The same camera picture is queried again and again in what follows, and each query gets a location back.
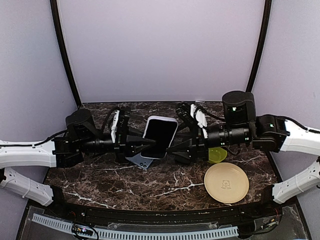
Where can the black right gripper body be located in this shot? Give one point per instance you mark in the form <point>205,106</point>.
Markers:
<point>201,146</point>

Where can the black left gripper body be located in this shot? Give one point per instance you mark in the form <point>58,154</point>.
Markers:
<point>119,151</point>

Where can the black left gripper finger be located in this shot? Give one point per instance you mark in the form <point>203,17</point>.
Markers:
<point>136,149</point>
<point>138,141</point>

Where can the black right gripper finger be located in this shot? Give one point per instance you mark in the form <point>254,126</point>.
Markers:
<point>184,146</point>
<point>183,157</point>

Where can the light blue phone case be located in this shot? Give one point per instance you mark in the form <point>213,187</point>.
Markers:
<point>140,161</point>

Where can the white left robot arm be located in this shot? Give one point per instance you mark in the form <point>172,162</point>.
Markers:
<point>66,149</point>

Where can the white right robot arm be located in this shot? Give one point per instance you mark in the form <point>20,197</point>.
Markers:
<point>241,125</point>

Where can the green plastic bowl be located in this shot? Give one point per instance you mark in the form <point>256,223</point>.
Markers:
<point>216,155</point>

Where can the beige round plate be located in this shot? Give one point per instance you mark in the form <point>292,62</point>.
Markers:
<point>226,183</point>

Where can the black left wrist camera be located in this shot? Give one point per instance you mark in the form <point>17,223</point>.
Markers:
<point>123,113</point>

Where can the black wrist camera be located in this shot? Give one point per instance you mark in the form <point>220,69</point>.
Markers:
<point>123,113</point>
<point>183,111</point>

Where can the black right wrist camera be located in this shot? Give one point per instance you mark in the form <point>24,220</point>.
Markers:
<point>183,111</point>

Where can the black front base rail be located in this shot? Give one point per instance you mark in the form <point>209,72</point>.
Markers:
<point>96,216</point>

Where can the white cable duct strip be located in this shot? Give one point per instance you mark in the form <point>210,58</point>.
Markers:
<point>134,232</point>

